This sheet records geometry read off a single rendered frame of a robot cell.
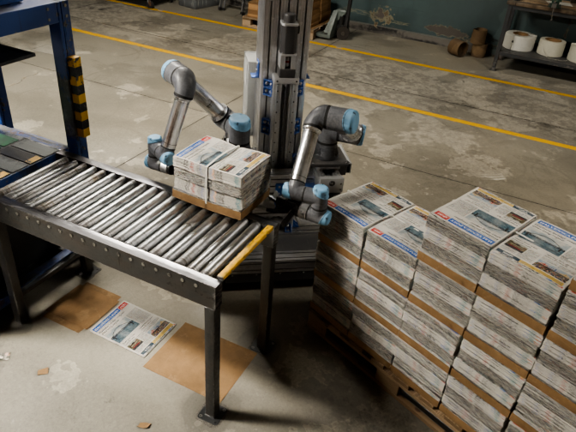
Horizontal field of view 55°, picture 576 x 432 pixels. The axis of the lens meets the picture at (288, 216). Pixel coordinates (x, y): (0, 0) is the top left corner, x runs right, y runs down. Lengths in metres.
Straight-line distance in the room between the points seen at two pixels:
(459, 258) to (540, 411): 0.65
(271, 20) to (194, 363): 1.81
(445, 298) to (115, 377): 1.64
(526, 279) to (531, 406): 0.54
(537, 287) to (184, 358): 1.77
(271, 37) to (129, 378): 1.88
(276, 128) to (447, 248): 1.26
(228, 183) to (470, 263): 1.08
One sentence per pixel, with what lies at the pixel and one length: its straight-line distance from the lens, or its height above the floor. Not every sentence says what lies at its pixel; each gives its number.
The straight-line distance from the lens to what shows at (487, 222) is 2.36.
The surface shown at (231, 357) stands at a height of 0.00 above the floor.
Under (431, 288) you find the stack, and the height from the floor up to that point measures 0.73.
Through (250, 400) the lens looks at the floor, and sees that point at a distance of 2.86.
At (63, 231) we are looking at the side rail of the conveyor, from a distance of 2.65.
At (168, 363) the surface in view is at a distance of 3.03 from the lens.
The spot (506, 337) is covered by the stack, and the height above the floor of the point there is 0.73.
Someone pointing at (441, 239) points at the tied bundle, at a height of 0.98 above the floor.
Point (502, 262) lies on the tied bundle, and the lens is 2.22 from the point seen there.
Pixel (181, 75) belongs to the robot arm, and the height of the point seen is 1.32.
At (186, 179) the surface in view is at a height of 0.93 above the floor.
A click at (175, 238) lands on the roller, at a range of 2.49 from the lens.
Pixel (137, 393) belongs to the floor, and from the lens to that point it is 2.92.
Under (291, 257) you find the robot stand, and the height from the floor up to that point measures 0.22.
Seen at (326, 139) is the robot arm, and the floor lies 0.94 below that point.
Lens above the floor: 2.23
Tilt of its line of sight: 33 degrees down
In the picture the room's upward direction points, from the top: 5 degrees clockwise
